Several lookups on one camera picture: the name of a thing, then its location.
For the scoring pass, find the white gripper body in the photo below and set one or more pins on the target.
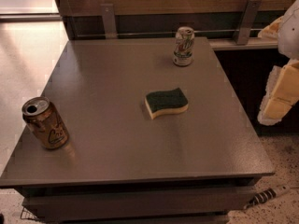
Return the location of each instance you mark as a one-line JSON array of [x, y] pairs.
[[290, 32]]

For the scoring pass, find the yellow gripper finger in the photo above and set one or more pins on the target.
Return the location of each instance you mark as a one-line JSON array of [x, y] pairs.
[[281, 93], [271, 30]]

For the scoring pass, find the white green 7up can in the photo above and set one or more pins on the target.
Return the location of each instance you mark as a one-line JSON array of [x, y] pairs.
[[182, 55]]

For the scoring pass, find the orange soda can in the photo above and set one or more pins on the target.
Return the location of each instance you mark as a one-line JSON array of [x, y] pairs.
[[45, 122]]

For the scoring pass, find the green yellow sponge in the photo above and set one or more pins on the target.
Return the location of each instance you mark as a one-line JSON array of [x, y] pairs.
[[161, 103]]

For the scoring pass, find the grey cabinet drawer front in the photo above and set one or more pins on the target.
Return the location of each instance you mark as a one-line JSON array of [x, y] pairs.
[[202, 203]]

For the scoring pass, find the right metal rail bracket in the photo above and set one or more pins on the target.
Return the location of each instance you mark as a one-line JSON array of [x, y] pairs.
[[242, 33]]

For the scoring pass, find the metal rail bracket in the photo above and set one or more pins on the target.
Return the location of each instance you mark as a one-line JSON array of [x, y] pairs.
[[242, 33], [109, 22]]

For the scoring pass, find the horizontal metal rail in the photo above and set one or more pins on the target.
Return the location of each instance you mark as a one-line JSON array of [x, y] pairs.
[[208, 33]]

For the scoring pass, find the left metal rail bracket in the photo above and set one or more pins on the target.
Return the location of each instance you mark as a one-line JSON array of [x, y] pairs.
[[109, 22]]

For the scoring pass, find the wire rack corner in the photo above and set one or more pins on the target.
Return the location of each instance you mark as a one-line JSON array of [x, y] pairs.
[[27, 215]]

